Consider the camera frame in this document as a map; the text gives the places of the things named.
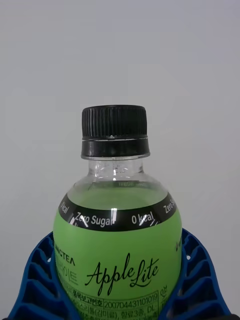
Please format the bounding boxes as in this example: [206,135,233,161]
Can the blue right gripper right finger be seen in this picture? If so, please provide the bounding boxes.
[157,227,232,320]

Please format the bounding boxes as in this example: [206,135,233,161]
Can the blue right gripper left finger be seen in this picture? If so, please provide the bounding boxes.
[7,231,82,320]

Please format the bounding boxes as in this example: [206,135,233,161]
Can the green label plastic bottle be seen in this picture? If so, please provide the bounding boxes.
[52,104,183,320]

